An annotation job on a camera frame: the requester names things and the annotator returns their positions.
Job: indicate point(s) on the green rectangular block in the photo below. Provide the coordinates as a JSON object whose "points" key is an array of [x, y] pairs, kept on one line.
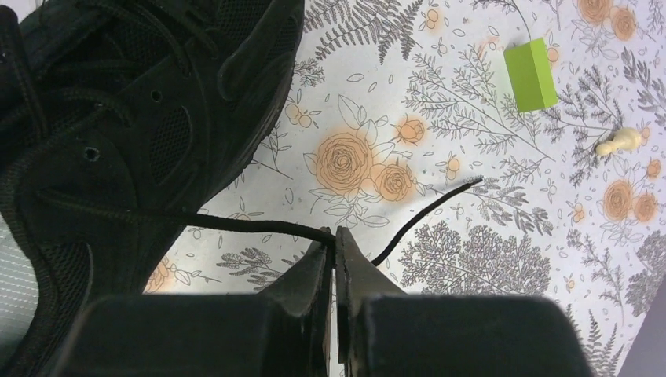
{"points": [[530, 75]]}

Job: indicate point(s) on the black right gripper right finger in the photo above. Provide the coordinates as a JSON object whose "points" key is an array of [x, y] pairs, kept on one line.
{"points": [[384, 331]]}

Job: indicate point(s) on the black sneaker shoe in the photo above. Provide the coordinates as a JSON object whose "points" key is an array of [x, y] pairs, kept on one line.
{"points": [[108, 107]]}

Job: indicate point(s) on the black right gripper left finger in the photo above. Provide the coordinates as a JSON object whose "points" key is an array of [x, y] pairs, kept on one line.
{"points": [[283, 330]]}

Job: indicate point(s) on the black shoelace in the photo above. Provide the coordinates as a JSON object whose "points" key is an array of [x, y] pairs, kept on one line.
{"points": [[270, 226]]}

